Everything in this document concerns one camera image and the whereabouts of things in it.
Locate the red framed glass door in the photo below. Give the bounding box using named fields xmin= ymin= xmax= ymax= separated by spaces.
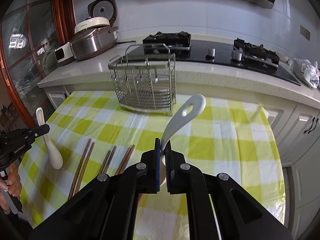
xmin=1 ymin=0 xmax=75 ymax=127

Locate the black gas stove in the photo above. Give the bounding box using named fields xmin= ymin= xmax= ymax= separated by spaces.
xmin=127 ymin=31 xmax=300 ymax=85

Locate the white small appliance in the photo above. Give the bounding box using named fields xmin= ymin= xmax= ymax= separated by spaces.
xmin=54 ymin=42 xmax=75 ymax=66

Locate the steel wire utensil rack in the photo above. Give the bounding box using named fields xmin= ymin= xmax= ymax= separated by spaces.
xmin=108 ymin=43 xmax=176 ymax=115

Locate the silver rice cooker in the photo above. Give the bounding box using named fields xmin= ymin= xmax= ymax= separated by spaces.
xmin=70 ymin=17 xmax=119 ymax=61

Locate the white ceramic spoon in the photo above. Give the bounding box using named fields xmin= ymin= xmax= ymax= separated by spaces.
xmin=159 ymin=94 xmax=206 ymax=186
xmin=36 ymin=107 xmax=63 ymax=170

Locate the brown wooden chopstick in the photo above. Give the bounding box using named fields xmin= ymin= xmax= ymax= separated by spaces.
xmin=103 ymin=145 xmax=117 ymax=173
xmin=115 ymin=147 xmax=131 ymax=175
xmin=68 ymin=139 xmax=92 ymax=199
xmin=98 ymin=150 xmax=111 ymax=174
xmin=120 ymin=145 xmax=135 ymax=174
xmin=74 ymin=141 xmax=95 ymax=194

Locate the green white checkered tablecloth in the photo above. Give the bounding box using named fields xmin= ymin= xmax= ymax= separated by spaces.
xmin=19 ymin=91 xmax=285 ymax=226

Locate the wall power socket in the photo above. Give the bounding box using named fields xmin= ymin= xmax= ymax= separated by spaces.
xmin=300 ymin=25 xmax=311 ymax=41

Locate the person's left hand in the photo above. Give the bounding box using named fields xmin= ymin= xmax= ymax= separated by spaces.
xmin=1 ymin=163 xmax=22 ymax=197

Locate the white plastic bag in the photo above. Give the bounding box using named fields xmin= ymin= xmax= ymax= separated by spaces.
xmin=292 ymin=59 xmax=319 ymax=88

